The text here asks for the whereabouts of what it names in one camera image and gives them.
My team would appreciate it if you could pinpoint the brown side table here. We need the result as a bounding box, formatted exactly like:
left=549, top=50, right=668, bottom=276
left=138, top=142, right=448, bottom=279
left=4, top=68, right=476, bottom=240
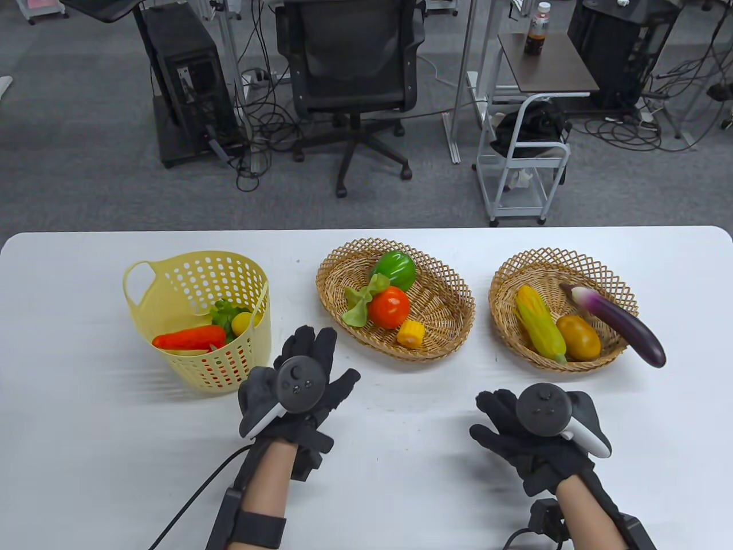
left=497, top=32, right=600, bottom=95

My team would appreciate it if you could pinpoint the orange fruit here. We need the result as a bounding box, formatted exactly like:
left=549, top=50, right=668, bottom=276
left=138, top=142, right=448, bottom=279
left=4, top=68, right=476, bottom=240
left=368, top=286, right=412, bottom=329

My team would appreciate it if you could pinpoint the brown potato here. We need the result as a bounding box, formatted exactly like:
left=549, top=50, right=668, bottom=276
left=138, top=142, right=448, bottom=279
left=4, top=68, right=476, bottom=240
left=555, top=315, right=602, bottom=362

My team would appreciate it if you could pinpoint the white cart with pink box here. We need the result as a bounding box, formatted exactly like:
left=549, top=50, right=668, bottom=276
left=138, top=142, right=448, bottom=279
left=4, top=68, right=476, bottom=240
left=16, top=0, right=69, bottom=25

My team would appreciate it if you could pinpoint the right black white controller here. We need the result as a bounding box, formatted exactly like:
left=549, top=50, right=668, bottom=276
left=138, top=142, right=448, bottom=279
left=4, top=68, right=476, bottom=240
left=517, top=384, right=612, bottom=459

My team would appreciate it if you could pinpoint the black cable bundle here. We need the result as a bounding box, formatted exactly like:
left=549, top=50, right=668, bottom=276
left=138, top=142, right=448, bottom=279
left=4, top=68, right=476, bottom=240
left=229, top=0, right=304, bottom=193
left=573, top=0, right=733, bottom=152

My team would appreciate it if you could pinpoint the grey metal desk leg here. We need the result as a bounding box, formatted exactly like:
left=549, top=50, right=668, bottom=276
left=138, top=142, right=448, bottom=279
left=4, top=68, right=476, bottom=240
left=212, top=0, right=253, bottom=115

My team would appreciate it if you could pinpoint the brown bottle with red cap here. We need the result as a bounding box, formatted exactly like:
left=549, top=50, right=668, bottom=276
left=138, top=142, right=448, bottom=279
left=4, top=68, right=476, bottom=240
left=524, top=2, right=551, bottom=57

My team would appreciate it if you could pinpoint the black computer tower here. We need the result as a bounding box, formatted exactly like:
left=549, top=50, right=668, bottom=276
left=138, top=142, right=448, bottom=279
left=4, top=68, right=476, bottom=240
left=567, top=0, right=682, bottom=109
left=133, top=3, right=244, bottom=170

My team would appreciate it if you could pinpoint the left black glove cable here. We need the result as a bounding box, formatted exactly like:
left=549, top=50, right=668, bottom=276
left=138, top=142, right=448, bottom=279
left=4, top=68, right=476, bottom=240
left=146, top=447, right=253, bottom=550

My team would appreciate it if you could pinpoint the oval wicker basket container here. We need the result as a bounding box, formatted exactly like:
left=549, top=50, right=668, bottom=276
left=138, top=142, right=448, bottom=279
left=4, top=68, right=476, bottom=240
left=316, top=237, right=476, bottom=363

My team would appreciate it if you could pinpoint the black glove cable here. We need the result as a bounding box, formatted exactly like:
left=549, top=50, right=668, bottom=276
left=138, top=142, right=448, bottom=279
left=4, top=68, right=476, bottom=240
left=146, top=447, right=253, bottom=550
left=503, top=527, right=550, bottom=550

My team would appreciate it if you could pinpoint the green bell pepper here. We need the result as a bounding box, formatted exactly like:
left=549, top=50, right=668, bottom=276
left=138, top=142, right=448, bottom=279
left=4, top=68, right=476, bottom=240
left=372, top=251, right=417, bottom=292

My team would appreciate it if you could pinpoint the purple eggplant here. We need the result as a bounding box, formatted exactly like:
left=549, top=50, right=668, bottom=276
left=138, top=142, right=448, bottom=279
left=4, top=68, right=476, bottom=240
left=559, top=282, right=667, bottom=368

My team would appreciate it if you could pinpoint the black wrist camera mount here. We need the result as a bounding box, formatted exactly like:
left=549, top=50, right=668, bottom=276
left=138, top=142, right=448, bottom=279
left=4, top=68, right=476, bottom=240
left=527, top=498, right=570, bottom=542
left=289, top=444, right=321, bottom=482

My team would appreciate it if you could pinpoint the white metal desk frame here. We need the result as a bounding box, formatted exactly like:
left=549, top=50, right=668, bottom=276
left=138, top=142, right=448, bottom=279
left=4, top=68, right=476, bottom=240
left=443, top=0, right=516, bottom=166

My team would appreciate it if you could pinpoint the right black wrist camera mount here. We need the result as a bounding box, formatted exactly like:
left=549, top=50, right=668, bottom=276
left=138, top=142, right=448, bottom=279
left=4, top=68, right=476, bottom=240
left=527, top=498, right=570, bottom=542

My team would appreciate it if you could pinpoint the light green lettuce leaf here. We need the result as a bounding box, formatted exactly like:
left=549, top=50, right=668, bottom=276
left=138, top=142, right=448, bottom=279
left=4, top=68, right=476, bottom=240
left=342, top=273, right=393, bottom=328

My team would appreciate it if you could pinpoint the black office chair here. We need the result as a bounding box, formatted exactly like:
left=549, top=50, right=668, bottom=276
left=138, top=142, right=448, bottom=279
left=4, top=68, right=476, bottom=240
left=275, top=0, right=425, bottom=198

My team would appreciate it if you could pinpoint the right black glove cable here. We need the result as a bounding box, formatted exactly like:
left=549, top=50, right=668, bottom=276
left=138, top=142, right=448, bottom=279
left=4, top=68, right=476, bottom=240
left=503, top=527, right=550, bottom=550

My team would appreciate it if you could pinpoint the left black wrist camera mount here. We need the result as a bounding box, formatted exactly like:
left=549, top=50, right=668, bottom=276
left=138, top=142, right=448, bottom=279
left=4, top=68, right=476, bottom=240
left=289, top=444, right=321, bottom=482

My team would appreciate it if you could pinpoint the person's right hand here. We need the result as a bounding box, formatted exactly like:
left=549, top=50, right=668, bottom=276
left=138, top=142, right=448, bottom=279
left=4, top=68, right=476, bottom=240
left=470, top=390, right=596, bottom=497

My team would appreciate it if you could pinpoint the left forearm strap box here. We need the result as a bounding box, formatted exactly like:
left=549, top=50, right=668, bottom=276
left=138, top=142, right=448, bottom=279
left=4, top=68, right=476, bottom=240
left=205, top=487, right=287, bottom=550

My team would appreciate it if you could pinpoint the yellow perforated plastic basket container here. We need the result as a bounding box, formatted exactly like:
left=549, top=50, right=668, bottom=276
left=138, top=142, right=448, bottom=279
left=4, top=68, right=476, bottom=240
left=121, top=251, right=271, bottom=397

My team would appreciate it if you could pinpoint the red tomato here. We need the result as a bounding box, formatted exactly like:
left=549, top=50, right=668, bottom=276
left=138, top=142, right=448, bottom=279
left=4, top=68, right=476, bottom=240
left=198, top=343, right=244, bottom=386

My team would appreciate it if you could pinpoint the white wheeled cart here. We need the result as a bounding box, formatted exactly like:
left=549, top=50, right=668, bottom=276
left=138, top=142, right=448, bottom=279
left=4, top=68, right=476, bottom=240
left=472, top=93, right=572, bottom=227

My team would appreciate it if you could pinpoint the corn cob with husk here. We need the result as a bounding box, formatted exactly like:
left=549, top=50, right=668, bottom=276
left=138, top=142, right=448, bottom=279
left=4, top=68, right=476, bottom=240
left=514, top=285, right=568, bottom=366

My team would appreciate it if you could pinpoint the person's left forearm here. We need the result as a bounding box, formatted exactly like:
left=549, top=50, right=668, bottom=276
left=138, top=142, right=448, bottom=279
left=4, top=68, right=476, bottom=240
left=243, top=441, right=298, bottom=550

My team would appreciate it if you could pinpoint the person's left hand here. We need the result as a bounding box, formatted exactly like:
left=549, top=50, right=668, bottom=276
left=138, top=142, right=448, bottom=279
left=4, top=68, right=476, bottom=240
left=252, top=325, right=361, bottom=454

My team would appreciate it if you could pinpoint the carrot with green leaves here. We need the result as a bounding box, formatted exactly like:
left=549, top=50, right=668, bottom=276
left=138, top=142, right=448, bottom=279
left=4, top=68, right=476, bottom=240
left=152, top=300, right=255, bottom=351

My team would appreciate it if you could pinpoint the black flat panel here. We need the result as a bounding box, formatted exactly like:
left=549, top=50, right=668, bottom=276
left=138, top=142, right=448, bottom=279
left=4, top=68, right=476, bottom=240
left=60, top=0, right=144, bottom=23

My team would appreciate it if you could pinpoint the round wicker basket container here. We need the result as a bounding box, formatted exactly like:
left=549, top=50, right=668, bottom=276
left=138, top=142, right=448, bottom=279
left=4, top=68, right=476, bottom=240
left=488, top=247, right=640, bottom=374

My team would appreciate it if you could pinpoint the black bag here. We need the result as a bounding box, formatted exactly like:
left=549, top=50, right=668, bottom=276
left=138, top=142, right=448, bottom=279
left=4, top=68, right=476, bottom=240
left=491, top=102, right=572, bottom=158

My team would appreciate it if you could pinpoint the person's right forearm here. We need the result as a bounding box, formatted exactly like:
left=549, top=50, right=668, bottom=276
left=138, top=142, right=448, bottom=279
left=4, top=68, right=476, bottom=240
left=555, top=476, right=628, bottom=550

